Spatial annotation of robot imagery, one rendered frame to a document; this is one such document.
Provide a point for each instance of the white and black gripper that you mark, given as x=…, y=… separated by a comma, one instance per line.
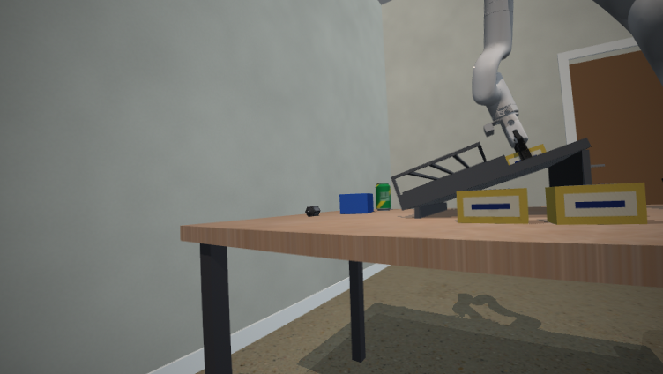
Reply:
x=511, y=125

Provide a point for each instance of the blue open bin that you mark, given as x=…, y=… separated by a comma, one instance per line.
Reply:
x=356, y=203

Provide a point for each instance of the yellow butter carton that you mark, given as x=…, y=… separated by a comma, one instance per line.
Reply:
x=505, y=206
x=593, y=204
x=513, y=158

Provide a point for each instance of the green and yellow drink can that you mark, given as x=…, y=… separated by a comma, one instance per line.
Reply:
x=383, y=196

